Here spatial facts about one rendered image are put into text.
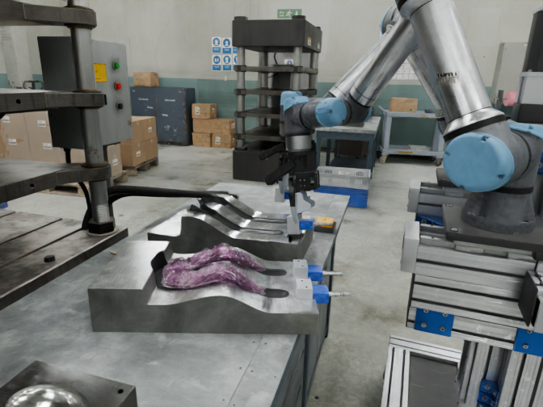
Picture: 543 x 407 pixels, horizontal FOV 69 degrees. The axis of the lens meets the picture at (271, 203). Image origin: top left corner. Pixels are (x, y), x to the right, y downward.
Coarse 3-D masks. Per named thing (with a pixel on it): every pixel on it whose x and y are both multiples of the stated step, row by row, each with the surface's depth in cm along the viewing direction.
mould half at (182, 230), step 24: (192, 216) 122; (240, 216) 135; (264, 216) 139; (312, 216) 138; (168, 240) 127; (192, 240) 125; (216, 240) 122; (240, 240) 120; (264, 240) 118; (312, 240) 140
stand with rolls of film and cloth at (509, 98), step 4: (500, 92) 555; (508, 92) 555; (512, 92) 552; (516, 92) 552; (500, 96) 557; (504, 96) 566; (508, 96) 555; (512, 96) 549; (500, 100) 559; (504, 100) 565; (508, 100) 554; (512, 100) 550; (496, 104) 563; (500, 104) 560; (504, 104) 565; (508, 104) 556; (512, 104) 555; (496, 108) 563; (508, 116) 564
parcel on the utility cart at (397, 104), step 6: (390, 102) 667; (396, 102) 652; (402, 102) 650; (408, 102) 648; (414, 102) 647; (390, 108) 662; (396, 108) 654; (402, 108) 653; (408, 108) 651; (414, 108) 650
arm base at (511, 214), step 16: (480, 192) 89; (496, 192) 86; (512, 192) 85; (528, 192) 85; (464, 208) 93; (480, 208) 90; (496, 208) 86; (512, 208) 85; (528, 208) 86; (480, 224) 88; (496, 224) 86; (512, 224) 85; (528, 224) 86
